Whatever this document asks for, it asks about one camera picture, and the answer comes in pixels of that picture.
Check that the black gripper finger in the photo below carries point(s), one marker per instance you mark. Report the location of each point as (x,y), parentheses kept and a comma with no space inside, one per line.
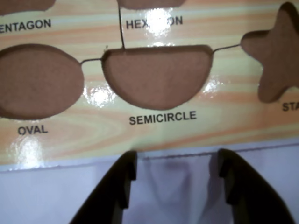
(109,198)
(247,198)

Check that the wooden shape puzzle board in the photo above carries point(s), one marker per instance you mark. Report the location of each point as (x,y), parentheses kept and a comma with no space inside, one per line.
(163,130)

